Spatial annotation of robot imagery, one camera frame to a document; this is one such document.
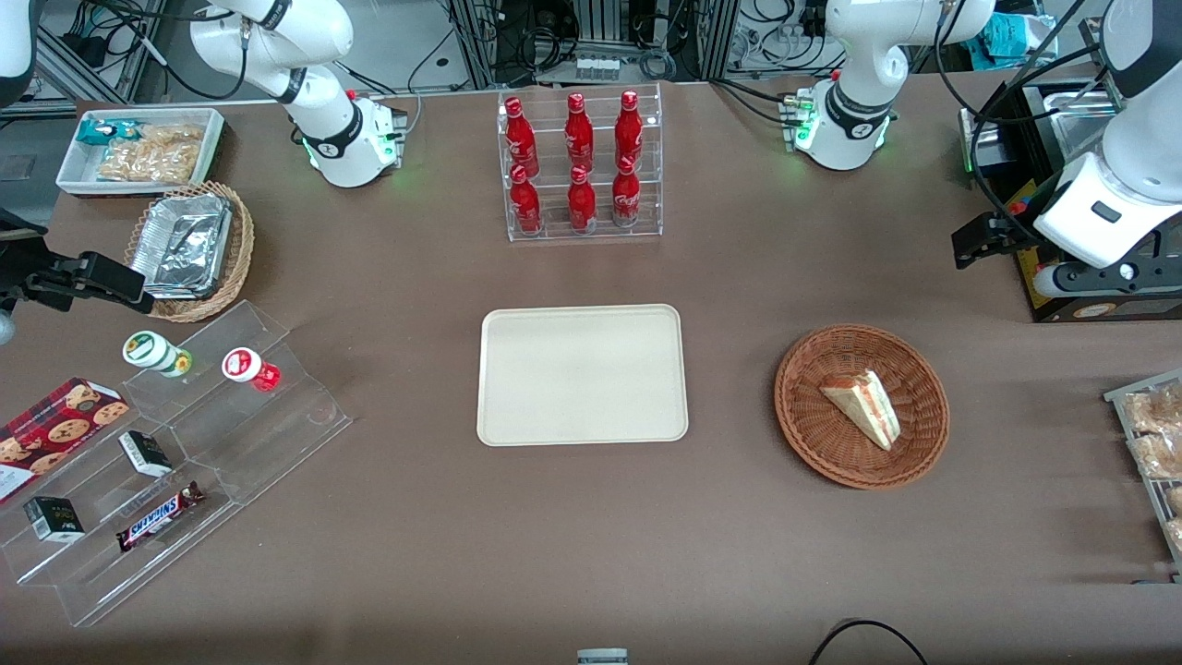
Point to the aluminium foil tray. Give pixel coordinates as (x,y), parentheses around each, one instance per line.
(185,245)

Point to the triangular sandwich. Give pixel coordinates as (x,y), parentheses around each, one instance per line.
(863,406)

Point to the small grey device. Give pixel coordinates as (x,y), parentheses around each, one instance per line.
(602,657)

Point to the green lid white cup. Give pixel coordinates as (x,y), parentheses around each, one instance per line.
(152,351)

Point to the clear bag of crackers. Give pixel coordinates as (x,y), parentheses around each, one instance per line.
(152,155)

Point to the clear acrylic stepped shelf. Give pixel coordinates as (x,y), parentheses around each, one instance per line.
(277,434)

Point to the small black box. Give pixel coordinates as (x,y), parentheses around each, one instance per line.
(54,519)
(146,453)

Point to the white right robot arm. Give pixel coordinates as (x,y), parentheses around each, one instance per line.
(343,139)

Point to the red plaid cookie box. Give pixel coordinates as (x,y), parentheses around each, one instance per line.
(55,429)

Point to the teal snack packet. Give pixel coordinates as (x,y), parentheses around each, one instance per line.
(103,130)

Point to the red white yogurt cup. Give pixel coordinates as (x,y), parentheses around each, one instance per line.
(245,366)

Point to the red cola bottle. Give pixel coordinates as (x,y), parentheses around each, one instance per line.
(526,205)
(579,129)
(626,196)
(629,127)
(582,203)
(520,134)

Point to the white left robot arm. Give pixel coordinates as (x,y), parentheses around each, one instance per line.
(848,120)

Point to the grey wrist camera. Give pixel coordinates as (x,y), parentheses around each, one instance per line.
(5,328)
(1047,280)

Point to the Snickers chocolate bar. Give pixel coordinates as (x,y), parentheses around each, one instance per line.
(157,517)

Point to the light wicker basket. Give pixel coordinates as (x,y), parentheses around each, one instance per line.
(242,240)

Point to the white power strip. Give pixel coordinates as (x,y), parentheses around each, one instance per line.
(597,66)

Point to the brown round wicker basket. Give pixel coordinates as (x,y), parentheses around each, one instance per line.
(831,453)

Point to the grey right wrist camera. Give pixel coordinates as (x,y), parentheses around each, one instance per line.
(5,328)

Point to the beige plastic tray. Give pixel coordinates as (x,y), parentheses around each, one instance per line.
(582,374)

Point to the white rectangular snack bin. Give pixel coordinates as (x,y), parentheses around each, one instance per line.
(74,171)

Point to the black food warmer machine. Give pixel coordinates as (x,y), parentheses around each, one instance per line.
(1062,309)

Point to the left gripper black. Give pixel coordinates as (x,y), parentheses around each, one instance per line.
(1014,233)

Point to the clear acrylic bottle rack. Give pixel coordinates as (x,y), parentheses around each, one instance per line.
(600,233)

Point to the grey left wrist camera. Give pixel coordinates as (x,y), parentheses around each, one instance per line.
(1047,280)

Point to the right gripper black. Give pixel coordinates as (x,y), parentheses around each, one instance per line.
(20,280)

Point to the teal plastic bag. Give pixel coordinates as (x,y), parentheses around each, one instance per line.
(1014,37)

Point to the fried food piece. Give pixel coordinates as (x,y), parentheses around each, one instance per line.
(1159,456)
(1156,408)

